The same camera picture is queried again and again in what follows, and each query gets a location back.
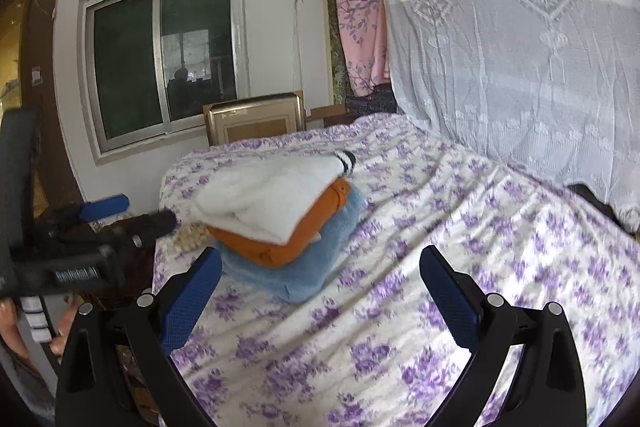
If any white sweater navy trim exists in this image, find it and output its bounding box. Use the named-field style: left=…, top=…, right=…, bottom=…
left=192, top=150, right=357, bottom=244

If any brown wooden wardrobe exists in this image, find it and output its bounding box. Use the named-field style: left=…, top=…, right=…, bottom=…
left=0, top=0, right=83, bottom=208

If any white lace cover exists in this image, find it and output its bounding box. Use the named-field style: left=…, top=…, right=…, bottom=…
left=376, top=0, right=640, bottom=233

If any sliding glass window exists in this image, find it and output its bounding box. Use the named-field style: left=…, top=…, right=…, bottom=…
left=77, top=0, right=251, bottom=165

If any pink floral cloth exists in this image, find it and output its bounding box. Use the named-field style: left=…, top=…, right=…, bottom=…
left=334, top=0, right=393, bottom=98

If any white board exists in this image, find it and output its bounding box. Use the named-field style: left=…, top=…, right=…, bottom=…
left=292, top=0, right=331, bottom=108

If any beige beaded cushion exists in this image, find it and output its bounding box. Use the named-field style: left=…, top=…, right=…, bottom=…
left=172, top=227, right=208, bottom=254

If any gold picture frame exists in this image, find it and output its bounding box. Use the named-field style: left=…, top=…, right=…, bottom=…
left=202, top=92, right=306, bottom=148

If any person's left hand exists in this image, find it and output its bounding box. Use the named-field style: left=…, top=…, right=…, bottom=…
left=0, top=294, right=86, bottom=367

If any orange folded garment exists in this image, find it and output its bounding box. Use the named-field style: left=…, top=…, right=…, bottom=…
left=207, top=177, right=351, bottom=269

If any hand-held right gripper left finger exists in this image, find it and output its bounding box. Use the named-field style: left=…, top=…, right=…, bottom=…
left=55, top=247, right=223, bottom=427

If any purple floral bed sheet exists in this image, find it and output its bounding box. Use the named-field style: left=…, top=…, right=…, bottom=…
left=152, top=112, right=640, bottom=427

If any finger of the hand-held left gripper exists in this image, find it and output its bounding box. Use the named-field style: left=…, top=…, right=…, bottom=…
left=92, top=209, right=179, bottom=253
left=42, top=193, right=130, bottom=228

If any light blue folded garment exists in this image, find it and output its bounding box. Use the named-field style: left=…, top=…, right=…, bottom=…
left=217, top=187, right=367, bottom=305

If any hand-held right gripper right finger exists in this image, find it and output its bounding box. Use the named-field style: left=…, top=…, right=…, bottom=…
left=419, top=246, right=587, bottom=427

